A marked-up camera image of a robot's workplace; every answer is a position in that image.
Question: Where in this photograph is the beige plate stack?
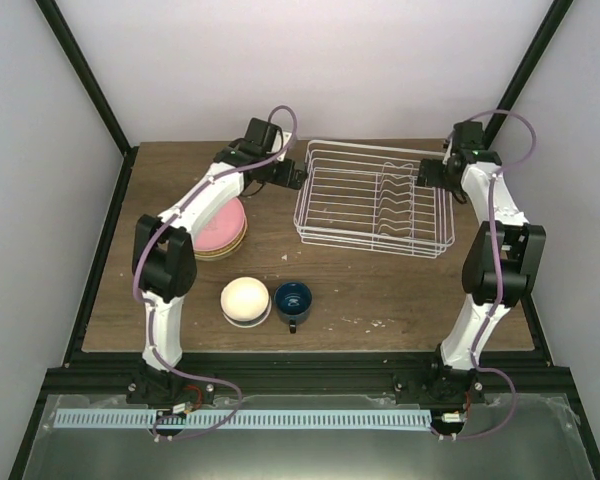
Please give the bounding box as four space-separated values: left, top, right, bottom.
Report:
194 219 248 261

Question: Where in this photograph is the dark blue mug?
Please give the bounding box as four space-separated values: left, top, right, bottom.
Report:
273 282 313 334

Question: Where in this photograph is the light blue slotted strip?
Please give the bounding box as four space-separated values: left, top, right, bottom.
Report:
53 408 432 431

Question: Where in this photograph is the right black frame post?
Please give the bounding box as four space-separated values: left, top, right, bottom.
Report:
479 0 576 146

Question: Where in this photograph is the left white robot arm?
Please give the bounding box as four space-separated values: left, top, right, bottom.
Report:
129 118 306 405

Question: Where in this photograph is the left black frame post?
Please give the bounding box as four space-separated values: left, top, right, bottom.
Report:
33 0 132 156

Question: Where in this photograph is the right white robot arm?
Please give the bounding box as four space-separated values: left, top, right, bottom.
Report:
393 118 546 407

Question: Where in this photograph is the cream shallow bowl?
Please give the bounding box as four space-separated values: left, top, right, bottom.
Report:
222 301 271 329

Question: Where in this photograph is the black frame post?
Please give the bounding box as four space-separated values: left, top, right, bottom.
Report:
479 0 576 146
33 0 132 156

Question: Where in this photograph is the cream and blue bowl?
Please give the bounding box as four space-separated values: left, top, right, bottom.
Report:
220 277 269 323

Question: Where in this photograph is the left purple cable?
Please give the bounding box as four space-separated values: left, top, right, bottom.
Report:
131 105 301 441

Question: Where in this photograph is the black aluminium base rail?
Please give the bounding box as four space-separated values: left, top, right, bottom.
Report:
41 351 577 406

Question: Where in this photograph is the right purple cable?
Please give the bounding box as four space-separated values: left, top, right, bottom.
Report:
429 109 537 441

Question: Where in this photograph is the pink plate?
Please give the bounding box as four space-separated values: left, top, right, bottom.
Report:
194 198 246 253

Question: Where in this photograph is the purple cable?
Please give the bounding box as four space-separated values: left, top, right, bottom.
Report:
131 105 301 441
429 109 537 441

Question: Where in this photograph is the metal front sheet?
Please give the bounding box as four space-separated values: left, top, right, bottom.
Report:
11 394 595 479

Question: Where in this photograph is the white wire dish rack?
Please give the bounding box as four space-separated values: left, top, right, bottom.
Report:
293 140 455 259

